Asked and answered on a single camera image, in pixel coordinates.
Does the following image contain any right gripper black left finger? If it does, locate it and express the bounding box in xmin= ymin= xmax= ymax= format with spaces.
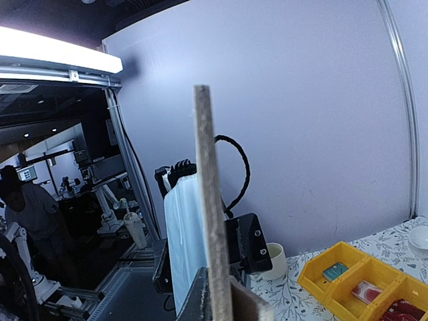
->
xmin=177 ymin=267 xmax=213 ymax=321

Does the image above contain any person in background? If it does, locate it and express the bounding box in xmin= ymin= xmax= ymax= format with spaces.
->
xmin=1 ymin=165 xmax=80 ymax=288

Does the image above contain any beige card holder wallet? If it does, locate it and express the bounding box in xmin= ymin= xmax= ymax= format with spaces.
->
xmin=163 ymin=84 xmax=235 ymax=321

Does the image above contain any right black cable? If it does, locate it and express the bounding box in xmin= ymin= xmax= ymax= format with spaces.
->
xmin=0 ymin=233 xmax=41 ymax=321

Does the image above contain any ceiling light panel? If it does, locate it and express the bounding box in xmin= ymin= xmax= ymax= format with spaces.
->
xmin=1 ymin=27 xmax=123 ymax=74

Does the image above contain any white ceramic bowl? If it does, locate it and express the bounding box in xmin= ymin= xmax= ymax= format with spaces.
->
xmin=408 ymin=226 xmax=428 ymax=259

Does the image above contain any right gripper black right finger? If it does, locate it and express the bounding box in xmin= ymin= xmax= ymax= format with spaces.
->
xmin=229 ymin=277 xmax=274 ymax=321

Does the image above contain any left aluminium frame post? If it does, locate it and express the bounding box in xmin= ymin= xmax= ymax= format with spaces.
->
xmin=376 ymin=0 xmax=421 ymax=218

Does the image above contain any pink white card stack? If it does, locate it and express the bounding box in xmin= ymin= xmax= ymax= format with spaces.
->
xmin=352 ymin=280 xmax=382 ymax=304

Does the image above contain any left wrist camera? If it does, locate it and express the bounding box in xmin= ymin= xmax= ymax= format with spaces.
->
xmin=168 ymin=159 xmax=197 ymax=188

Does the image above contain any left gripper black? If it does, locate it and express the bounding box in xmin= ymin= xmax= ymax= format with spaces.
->
xmin=152 ymin=212 xmax=274 ymax=295

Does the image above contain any black cable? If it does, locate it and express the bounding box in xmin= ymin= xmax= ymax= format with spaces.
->
xmin=213 ymin=134 xmax=251 ymax=218
xmin=0 ymin=233 xmax=41 ymax=321

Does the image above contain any dark red VIP card stack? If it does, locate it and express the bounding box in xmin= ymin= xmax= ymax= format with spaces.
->
xmin=381 ymin=299 xmax=425 ymax=321

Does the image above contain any yellow middle storage bin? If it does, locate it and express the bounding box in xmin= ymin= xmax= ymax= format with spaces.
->
xmin=324 ymin=258 xmax=403 ymax=320

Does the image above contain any yellow left storage bin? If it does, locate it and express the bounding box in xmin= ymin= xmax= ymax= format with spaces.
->
xmin=298 ymin=241 xmax=368 ymax=303

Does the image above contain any green card stack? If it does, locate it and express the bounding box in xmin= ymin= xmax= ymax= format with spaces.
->
xmin=322 ymin=262 xmax=348 ymax=282

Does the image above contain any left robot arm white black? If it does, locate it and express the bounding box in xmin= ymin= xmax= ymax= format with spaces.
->
xmin=152 ymin=165 xmax=273 ymax=294

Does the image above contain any left black cable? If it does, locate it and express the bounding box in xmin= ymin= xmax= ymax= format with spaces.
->
xmin=213 ymin=134 xmax=251 ymax=218

